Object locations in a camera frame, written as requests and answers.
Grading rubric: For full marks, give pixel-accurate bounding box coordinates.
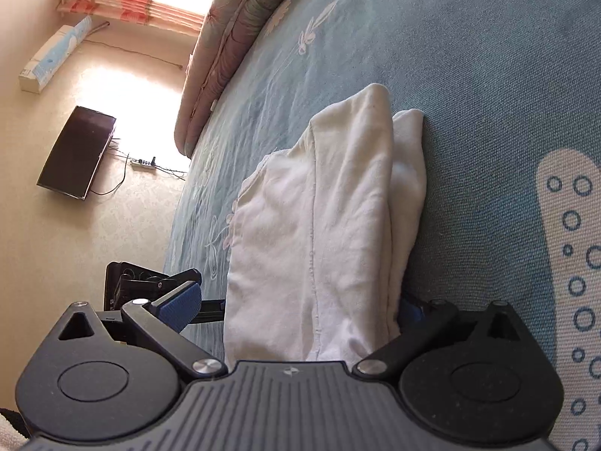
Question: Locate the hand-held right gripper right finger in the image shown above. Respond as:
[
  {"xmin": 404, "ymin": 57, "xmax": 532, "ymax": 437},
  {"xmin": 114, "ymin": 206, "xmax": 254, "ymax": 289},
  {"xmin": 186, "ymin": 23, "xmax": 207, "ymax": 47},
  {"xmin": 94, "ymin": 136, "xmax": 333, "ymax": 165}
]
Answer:
[{"xmin": 352, "ymin": 297, "xmax": 545, "ymax": 382}]

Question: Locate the white air conditioner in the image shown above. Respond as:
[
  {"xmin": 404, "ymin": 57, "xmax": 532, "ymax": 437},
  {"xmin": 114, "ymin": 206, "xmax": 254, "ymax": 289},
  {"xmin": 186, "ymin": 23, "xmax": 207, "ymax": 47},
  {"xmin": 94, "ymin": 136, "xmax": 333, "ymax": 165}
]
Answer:
[{"xmin": 19, "ymin": 15, "xmax": 93, "ymax": 92}]

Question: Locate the wall cable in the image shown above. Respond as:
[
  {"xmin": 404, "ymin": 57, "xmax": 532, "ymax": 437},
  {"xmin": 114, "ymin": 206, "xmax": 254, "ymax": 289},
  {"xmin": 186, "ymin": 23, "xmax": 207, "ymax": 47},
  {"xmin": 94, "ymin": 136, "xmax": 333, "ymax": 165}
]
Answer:
[{"xmin": 82, "ymin": 39, "xmax": 185, "ymax": 70}]

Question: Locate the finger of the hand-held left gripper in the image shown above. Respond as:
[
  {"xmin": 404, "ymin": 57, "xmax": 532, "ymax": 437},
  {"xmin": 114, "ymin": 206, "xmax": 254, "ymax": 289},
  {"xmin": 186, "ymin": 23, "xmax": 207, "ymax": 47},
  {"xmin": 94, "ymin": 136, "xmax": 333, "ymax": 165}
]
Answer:
[
  {"xmin": 161, "ymin": 267, "xmax": 204, "ymax": 295},
  {"xmin": 190, "ymin": 297, "xmax": 229, "ymax": 326}
]

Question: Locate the pink floral folded quilt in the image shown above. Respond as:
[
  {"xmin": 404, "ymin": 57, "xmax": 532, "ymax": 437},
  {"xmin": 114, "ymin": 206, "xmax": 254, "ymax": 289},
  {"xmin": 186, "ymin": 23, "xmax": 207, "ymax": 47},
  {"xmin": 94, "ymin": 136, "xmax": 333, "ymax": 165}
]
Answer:
[{"xmin": 174, "ymin": 0, "xmax": 313, "ymax": 158}]

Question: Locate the white printed sweatshirt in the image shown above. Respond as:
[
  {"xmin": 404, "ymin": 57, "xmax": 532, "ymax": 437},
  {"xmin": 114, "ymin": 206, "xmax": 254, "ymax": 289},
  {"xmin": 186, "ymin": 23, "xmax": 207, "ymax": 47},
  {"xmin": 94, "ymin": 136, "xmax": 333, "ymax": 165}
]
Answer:
[{"xmin": 225, "ymin": 83, "xmax": 427, "ymax": 362}]

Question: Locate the pink striped curtain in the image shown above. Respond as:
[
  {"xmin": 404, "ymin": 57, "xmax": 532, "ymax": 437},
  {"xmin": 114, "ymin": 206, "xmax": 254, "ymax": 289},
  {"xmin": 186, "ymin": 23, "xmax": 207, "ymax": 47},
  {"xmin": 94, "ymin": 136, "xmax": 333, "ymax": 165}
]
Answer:
[{"xmin": 56, "ymin": 0, "xmax": 212, "ymax": 36}]

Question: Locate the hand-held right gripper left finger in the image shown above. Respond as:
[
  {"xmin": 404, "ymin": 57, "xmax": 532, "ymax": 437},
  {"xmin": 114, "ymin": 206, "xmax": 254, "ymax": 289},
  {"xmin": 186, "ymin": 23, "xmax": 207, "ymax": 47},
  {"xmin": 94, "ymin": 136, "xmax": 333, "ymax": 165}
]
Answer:
[{"xmin": 56, "ymin": 281, "xmax": 228, "ymax": 383}]

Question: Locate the black television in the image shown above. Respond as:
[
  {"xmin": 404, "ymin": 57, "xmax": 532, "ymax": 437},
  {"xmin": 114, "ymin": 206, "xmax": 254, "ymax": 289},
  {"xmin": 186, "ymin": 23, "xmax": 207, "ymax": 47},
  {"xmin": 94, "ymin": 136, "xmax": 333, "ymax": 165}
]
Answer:
[{"xmin": 36, "ymin": 106, "xmax": 117, "ymax": 200}]

